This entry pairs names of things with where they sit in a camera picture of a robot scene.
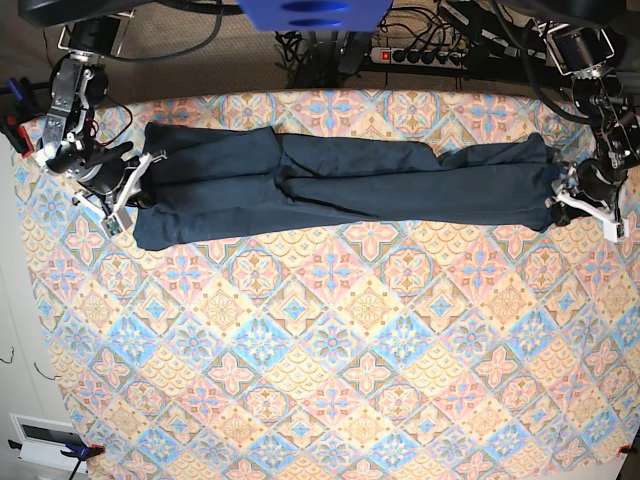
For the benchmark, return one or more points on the white power strip red switch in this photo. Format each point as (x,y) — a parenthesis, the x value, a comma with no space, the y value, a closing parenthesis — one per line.
(415,57)

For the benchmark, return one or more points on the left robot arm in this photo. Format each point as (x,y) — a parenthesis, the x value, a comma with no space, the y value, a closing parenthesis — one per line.
(578,38)

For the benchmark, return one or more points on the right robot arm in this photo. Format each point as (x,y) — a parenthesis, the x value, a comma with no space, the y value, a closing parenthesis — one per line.
(78,85)

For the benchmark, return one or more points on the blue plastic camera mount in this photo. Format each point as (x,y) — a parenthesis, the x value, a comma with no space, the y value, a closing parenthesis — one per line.
(315,15)

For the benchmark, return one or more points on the dark navy t-shirt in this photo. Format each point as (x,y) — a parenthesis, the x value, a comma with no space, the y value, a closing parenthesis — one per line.
(217,184)

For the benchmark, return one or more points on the red black clamp upper left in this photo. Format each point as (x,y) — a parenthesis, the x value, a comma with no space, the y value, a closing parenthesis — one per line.
(25,110)

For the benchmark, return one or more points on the patterned colourful tablecloth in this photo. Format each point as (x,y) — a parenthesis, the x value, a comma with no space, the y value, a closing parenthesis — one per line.
(409,350)

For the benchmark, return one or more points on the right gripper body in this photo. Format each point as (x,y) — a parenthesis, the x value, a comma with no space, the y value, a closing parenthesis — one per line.
(107,178)

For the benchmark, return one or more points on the blue clamp lower left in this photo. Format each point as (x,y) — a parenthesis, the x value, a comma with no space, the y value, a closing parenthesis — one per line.
(75,452)

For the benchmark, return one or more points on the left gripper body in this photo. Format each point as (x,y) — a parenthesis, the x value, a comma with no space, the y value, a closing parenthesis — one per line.
(599,182)

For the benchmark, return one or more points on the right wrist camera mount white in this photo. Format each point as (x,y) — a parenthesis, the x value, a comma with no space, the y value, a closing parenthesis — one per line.
(111,208)

